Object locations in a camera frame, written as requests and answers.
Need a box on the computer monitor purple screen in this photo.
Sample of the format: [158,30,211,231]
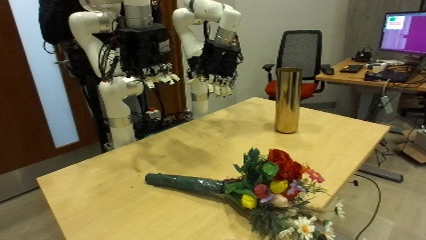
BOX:
[378,11,426,56]

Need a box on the tall gold cylinder vase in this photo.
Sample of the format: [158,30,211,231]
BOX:
[273,67,303,135]

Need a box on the dark laptop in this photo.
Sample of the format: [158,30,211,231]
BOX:
[363,64,419,84]

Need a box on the brown door frosted panel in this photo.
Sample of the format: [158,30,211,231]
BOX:
[0,0,104,176]

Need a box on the black hanging bag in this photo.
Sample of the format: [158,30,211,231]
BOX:
[37,0,76,46]

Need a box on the white power strip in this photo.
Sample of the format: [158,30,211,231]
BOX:
[379,94,395,115]

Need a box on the artificial flower bouquet green handle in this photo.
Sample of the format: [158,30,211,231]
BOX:
[144,147,346,240]

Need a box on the cardboard box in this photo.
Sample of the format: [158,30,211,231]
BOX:
[397,129,426,164]

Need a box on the black desk phone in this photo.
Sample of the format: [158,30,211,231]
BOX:
[353,48,374,63]

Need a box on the grey table foot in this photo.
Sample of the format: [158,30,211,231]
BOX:
[357,164,405,184]

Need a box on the black keyboard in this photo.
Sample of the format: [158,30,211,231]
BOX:
[338,64,365,74]

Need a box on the black mesh chair red seat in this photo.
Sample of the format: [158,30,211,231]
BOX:
[262,29,334,101]

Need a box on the wooden office desk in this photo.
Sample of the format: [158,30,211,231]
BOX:
[315,58,426,122]

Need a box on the black floor cable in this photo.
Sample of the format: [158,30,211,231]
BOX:
[349,173,383,240]

